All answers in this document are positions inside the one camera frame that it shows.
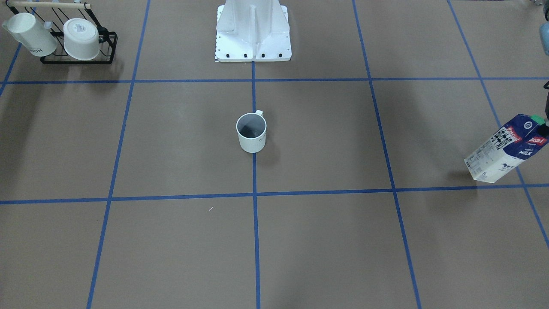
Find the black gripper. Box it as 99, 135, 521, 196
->
543, 81, 549, 126

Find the blue white milk carton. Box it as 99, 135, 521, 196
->
464, 114, 548, 183

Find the white ceramic mug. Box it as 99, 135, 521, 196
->
236, 110, 267, 153

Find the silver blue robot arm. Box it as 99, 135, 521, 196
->
532, 0, 549, 125

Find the brown paper table cover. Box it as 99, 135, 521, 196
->
1, 0, 549, 309

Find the white upturned mug on rack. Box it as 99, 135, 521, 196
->
63, 18, 100, 61

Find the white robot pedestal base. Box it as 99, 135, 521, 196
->
214, 0, 292, 62

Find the black wire mug rack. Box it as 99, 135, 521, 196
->
2, 0, 118, 64

